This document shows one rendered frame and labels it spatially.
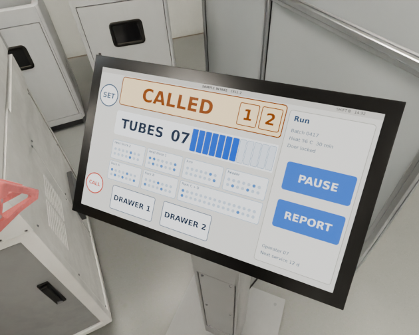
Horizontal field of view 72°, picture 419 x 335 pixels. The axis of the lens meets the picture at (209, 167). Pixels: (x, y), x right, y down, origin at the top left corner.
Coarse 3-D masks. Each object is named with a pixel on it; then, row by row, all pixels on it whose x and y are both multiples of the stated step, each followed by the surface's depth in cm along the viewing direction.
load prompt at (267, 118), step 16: (128, 80) 52; (144, 80) 51; (128, 96) 52; (144, 96) 51; (160, 96) 50; (176, 96) 49; (192, 96) 48; (208, 96) 47; (224, 96) 46; (240, 96) 45; (160, 112) 50; (176, 112) 49; (192, 112) 48; (208, 112) 47; (224, 112) 46; (240, 112) 45; (256, 112) 45; (272, 112) 44; (240, 128) 46; (256, 128) 45; (272, 128) 44
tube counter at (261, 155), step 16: (176, 128) 49; (192, 128) 48; (176, 144) 49; (192, 144) 48; (208, 144) 48; (224, 144) 47; (240, 144) 46; (256, 144) 45; (272, 144) 44; (224, 160) 47; (240, 160) 46; (256, 160) 45; (272, 160) 44
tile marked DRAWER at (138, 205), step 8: (112, 192) 54; (120, 192) 54; (128, 192) 53; (136, 192) 53; (112, 200) 54; (120, 200) 54; (128, 200) 53; (136, 200) 53; (144, 200) 52; (152, 200) 52; (112, 208) 55; (120, 208) 54; (128, 208) 53; (136, 208) 53; (144, 208) 52; (152, 208) 52; (136, 216) 53; (144, 216) 52
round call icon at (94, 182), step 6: (90, 174) 56; (96, 174) 55; (102, 174) 55; (90, 180) 56; (96, 180) 55; (102, 180) 55; (84, 186) 56; (90, 186) 56; (96, 186) 55; (102, 186) 55; (90, 192) 56; (96, 192) 56
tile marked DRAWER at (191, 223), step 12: (168, 204) 51; (168, 216) 51; (180, 216) 50; (192, 216) 49; (204, 216) 48; (168, 228) 51; (180, 228) 50; (192, 228) 49; (204, 228) 49; (204, 240) 49
